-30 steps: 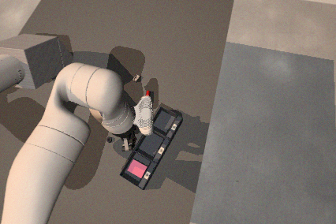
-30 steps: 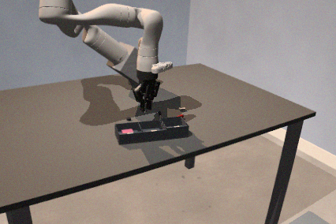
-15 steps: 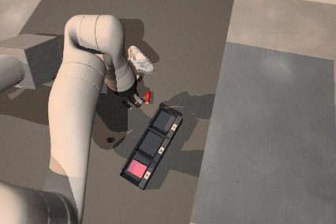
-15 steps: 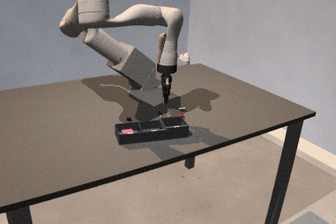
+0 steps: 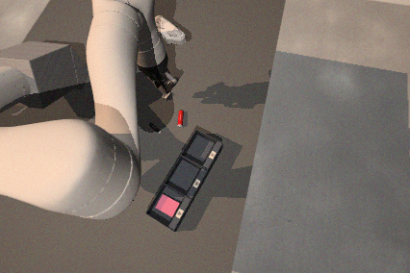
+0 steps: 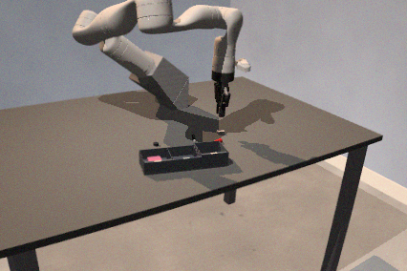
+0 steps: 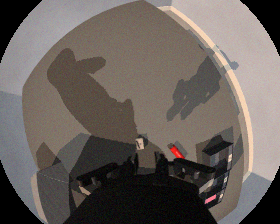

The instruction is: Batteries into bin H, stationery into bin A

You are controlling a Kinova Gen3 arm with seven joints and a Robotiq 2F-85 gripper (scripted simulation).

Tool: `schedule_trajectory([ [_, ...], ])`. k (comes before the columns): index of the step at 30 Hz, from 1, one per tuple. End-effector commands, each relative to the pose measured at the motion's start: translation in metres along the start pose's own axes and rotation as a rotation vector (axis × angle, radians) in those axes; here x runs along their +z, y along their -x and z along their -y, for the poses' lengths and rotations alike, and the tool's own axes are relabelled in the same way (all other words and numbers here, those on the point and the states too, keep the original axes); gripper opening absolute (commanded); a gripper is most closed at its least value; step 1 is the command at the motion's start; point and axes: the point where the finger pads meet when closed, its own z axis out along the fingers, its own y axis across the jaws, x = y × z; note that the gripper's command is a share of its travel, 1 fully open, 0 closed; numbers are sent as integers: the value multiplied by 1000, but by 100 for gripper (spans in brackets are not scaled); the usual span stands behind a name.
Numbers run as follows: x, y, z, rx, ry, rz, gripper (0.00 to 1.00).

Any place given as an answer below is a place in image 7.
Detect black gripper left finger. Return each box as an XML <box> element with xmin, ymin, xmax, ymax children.
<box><xmin>76</xmin><ymin>153</ymin><xmax>139</xmax><ymax>198</ymax></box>

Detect dark grey rack of three bins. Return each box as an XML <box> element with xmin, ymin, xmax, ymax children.
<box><xmin>200</xmin><ymin>141</ymin><xmax>234</xmax><ymax>209</ymax></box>

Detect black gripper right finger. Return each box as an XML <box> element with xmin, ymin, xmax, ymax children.
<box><xmin>153</xmin><ymin>151</ymin><xmax>216</xmax><ymax>194</ymax></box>

